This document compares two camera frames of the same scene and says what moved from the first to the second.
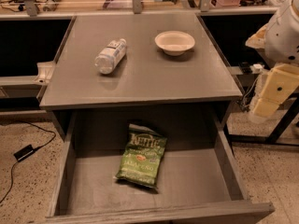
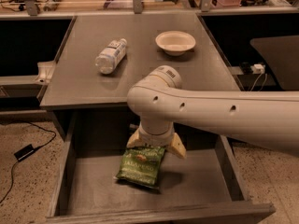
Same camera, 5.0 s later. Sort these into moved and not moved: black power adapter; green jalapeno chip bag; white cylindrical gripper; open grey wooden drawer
Moved: white cylindrical gripper
Not moved: green jalapeno chip bag; black power adapter; open grey wooden drawer
